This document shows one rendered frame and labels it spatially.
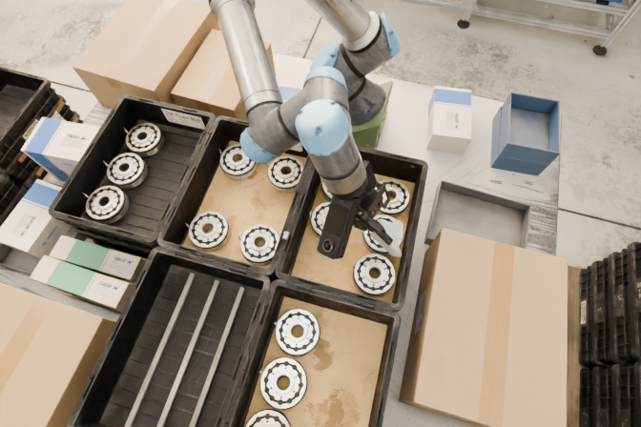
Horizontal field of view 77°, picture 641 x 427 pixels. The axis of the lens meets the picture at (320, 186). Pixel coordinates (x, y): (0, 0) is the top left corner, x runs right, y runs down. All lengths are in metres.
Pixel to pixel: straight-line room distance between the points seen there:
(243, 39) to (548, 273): 0.86
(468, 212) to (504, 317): 0.40
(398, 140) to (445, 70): 1.29
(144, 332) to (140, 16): 1.03
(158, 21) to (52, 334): 1.00
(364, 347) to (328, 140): 0.58
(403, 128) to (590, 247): 1.22
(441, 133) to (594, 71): 1.77
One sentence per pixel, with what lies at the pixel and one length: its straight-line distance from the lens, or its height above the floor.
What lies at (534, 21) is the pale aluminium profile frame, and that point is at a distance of 2.91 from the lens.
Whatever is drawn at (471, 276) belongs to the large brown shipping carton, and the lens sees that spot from 1.03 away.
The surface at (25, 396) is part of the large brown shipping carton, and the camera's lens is 1.14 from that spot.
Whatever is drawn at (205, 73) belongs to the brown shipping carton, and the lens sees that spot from 1.40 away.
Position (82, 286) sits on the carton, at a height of 0.88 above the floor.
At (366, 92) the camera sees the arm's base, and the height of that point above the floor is 0.90.
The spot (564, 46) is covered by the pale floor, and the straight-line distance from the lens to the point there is 3.05.
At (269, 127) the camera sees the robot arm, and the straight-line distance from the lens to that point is 0.72.
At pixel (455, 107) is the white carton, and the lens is 1.41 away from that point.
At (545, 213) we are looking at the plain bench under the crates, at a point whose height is 0.70.
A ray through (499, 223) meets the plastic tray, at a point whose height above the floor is 0.70.
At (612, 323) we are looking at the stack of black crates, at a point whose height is 0.37.
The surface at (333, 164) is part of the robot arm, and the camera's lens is 0.62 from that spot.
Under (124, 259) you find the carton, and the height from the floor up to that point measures 0.82.
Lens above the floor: 1.84
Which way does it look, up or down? 63 degrees down
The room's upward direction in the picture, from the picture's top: 2 degrees counter-clockwise
